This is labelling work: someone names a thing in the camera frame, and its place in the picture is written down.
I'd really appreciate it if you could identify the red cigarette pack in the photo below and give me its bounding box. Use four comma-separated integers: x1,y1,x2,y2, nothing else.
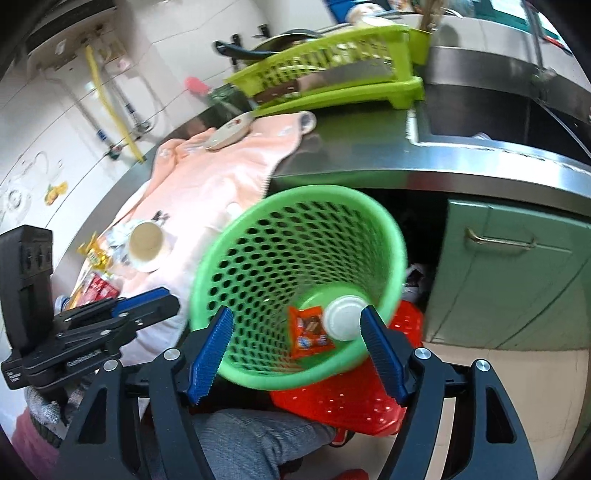
67,271,121,310

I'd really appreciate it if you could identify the white plastic lid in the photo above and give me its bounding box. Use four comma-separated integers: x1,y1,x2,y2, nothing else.
322,295,368,342

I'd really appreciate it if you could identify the yellow plastic wrapper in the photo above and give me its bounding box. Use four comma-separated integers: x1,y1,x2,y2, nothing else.
77,232,110,272

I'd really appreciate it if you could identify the white paper cup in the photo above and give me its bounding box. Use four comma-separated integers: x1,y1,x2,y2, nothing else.
127,221,169,273

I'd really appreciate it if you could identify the orange snack packet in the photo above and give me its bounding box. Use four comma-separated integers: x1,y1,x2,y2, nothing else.
287,306,335,360

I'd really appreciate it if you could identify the pink sleeved left forearm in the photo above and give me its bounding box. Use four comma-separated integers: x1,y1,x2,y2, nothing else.
11,408,63,479

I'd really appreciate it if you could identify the grey gloved left hand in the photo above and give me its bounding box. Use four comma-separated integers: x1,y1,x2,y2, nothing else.
24,381,89,426

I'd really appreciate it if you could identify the red plastic stool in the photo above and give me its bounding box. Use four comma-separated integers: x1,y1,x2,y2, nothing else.
269,299,426,437

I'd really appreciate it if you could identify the grey trousered leg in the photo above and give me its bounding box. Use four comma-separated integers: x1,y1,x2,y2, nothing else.
192,409,337,479

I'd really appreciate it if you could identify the pink flower towel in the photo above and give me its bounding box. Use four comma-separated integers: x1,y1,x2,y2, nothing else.
98,111,317,366

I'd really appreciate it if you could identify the green plastic waste basket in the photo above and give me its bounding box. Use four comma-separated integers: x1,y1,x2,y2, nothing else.
188,185,407,391

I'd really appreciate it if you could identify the steel water pipe right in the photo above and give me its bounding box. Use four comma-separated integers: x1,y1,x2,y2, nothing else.
100,65,152,139

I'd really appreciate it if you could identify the steel water pipe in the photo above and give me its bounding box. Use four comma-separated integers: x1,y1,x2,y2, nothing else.
100,65,152,139
37,67,121,161

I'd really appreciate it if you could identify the white ceramic plate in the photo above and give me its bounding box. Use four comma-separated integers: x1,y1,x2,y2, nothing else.
204,113,253,151

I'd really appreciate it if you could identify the steel water pipe left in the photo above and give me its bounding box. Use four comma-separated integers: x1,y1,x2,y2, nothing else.
37,67,121,161

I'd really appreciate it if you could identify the dark green glass jar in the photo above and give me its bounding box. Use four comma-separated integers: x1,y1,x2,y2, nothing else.
207,84,252,120

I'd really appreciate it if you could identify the pink bottle brush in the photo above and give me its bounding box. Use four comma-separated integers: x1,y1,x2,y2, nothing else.
184,76,213,100

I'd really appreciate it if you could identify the steel sink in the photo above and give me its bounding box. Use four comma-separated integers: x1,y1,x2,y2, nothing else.
414,45,591,160

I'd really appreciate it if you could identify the green dish rack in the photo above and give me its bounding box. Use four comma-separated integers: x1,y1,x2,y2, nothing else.
228,24,431,116

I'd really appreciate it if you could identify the black pan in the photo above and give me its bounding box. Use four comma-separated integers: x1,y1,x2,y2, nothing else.
213,29,322,62

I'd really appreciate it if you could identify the steel faucet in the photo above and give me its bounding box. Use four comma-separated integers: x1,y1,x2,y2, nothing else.
522,0,556,84

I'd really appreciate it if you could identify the chopsticks bundle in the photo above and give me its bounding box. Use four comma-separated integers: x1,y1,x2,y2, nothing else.
419,0,446,33

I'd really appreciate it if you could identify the yellow gas hose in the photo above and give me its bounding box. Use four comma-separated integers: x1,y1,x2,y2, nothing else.
83,44,147,163

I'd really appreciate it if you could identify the cleaver with wooden handle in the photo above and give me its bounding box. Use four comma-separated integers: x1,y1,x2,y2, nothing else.
252,59,394,105

